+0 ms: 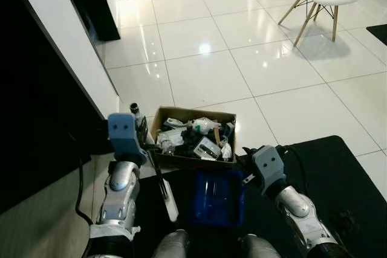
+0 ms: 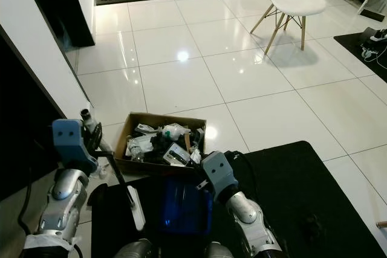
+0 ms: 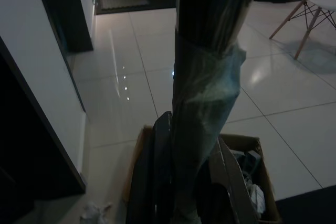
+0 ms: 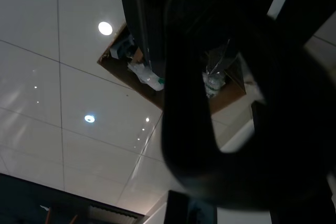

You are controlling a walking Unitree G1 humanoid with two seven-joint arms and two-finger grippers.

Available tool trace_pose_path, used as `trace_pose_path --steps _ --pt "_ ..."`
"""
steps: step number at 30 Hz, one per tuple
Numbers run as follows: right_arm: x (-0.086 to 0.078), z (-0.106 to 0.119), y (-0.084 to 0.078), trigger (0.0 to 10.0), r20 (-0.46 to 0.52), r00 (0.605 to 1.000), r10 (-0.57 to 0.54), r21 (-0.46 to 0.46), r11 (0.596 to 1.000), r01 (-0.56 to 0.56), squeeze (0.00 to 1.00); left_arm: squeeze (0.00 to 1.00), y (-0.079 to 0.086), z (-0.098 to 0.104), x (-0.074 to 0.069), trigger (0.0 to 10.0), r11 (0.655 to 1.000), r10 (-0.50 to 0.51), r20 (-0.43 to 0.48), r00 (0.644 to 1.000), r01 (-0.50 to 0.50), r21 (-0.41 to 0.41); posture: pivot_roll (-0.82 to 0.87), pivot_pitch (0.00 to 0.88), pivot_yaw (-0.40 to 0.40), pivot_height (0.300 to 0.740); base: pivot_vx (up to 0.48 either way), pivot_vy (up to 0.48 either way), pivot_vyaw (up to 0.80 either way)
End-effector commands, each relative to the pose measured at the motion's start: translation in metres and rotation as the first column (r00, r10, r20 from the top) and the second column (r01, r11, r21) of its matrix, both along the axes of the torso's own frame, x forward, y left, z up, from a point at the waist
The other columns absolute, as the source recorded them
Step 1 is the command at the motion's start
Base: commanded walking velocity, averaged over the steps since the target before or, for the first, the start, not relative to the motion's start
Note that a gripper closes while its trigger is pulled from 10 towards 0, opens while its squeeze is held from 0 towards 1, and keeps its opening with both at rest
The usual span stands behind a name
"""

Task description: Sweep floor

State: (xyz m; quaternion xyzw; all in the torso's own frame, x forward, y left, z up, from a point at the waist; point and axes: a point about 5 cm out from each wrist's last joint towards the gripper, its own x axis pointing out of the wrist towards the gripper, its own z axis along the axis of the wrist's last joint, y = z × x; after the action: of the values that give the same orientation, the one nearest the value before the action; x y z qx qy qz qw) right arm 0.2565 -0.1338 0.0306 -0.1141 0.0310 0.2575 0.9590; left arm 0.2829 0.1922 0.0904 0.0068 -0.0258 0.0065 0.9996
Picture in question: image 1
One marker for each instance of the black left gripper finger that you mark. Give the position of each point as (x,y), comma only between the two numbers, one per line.
(143,123)

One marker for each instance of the blue plastic dustpan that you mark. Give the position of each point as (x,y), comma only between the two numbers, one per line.
(217,200)

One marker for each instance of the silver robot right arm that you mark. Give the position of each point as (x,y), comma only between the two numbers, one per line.
(302,216)

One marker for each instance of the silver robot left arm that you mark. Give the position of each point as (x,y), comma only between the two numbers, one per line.
(118,194)

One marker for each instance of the large black floor mat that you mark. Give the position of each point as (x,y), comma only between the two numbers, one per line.
(338,179)

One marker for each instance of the small black floor mat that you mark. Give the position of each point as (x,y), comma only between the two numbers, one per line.
(378,32)

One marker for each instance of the crumpled clear plastic bottle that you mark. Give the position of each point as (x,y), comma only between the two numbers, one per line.
(165,144)

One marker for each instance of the cardboard box of trash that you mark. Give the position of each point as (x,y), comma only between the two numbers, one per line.
(181,160)

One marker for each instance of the white printed packet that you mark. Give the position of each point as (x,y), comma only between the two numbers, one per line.
(208,148)

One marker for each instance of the robot right leg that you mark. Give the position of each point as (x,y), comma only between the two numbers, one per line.
(260,247)

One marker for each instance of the robot leg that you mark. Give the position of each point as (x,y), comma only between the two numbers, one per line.
(260,247)
(172,245)

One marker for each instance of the robot left leg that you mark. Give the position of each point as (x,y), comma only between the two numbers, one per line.
(172,245)

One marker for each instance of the black cabinet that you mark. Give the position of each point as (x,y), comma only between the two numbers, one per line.
(36,107)

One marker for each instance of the black glass door panel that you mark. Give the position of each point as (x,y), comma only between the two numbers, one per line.
(91,1)

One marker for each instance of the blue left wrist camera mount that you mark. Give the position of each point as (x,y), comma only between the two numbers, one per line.
(124,134)

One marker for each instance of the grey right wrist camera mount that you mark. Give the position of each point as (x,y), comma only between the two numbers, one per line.
(269,167)

